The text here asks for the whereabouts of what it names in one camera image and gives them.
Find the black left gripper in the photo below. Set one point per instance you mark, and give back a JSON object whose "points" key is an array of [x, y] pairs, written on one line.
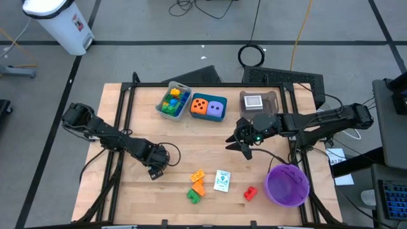
{"points": [[155, 156]]}

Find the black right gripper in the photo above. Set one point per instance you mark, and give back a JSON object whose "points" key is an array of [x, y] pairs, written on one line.
{"points": [[251, 130]]}

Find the purple foam die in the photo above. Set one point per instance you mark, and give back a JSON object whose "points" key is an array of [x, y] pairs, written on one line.
{"points": [[214, 108]]}

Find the teal printed card deck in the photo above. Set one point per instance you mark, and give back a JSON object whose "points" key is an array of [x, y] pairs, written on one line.
{"points": [[222, 181]]}

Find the orange studded toy brick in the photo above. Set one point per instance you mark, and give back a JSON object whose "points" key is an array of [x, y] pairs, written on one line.
{"points": [[197, 175]]}

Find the white framed card box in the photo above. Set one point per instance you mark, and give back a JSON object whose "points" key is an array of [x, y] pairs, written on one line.
{"points": [[253, 101]]}

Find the orange toy block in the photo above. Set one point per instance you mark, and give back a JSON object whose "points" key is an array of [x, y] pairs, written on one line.
{"points": [[198, 189]]}

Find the orange foam die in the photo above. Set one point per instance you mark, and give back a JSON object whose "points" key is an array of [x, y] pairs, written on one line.
{"points": [[199, 106]]}

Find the red toy block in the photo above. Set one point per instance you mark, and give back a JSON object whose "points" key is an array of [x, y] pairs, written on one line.
{"points": [[250, 193]]}

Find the dark blue toy brick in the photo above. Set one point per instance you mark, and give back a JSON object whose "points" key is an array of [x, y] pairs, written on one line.
{"points": [[180, 109]]}

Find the large blue toy block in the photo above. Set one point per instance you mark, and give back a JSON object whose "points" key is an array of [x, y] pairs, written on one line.
{"points": [[185, 96]]}

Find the blue heart-shaped toy block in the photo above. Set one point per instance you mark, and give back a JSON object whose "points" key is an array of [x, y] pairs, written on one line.
{"points": [[173, 102]]}

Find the yellow-orange toy block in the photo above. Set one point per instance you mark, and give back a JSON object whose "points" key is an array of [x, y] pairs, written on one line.
{"points": [[175, 92]]}

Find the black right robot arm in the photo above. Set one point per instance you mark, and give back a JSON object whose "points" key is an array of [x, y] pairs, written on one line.
{"points": [[318, 122]]}

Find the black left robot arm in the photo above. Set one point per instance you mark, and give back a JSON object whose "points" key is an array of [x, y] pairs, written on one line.
{"points": [[105, 133]]}

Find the teal plastic bin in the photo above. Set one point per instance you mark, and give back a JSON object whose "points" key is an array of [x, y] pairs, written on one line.
{"points": [[208, 119]]}

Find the bright green toy block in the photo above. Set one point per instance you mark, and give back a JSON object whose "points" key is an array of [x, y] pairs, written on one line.
{"points": [[192, 196]]}

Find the dark grey translucent bin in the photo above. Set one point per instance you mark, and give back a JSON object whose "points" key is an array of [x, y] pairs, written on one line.
{"points": [[273, 101]]}

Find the light grey plastic bin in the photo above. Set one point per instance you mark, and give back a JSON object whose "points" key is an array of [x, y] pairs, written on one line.
{"points": [[159, 108]]}

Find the black flat panel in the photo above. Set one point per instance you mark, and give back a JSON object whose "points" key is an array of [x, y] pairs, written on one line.
{"points": [[200, 76]]}

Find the black perforated panel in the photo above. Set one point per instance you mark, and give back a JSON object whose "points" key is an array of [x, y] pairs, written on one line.
{"points": [[286, 76]]}

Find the white paper sheet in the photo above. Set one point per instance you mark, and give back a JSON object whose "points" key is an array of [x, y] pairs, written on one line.
{"points": [[335, 155]]}

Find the white computer mouse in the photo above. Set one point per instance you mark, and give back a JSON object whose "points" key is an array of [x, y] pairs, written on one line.
{"points": [[368, 198]]}

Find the black keyboard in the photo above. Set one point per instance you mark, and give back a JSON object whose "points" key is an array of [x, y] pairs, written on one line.
{"points": [[394, 200]]}

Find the black desk device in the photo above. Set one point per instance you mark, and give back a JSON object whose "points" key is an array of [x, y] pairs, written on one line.
{"points": [[400, 98]]}

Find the grey stand foot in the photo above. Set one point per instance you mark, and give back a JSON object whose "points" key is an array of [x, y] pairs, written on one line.
{"points": [[19, 71]]}

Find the white pedal trash bin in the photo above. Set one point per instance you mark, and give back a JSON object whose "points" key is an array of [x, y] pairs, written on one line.
{"points": [[63, 28]]}

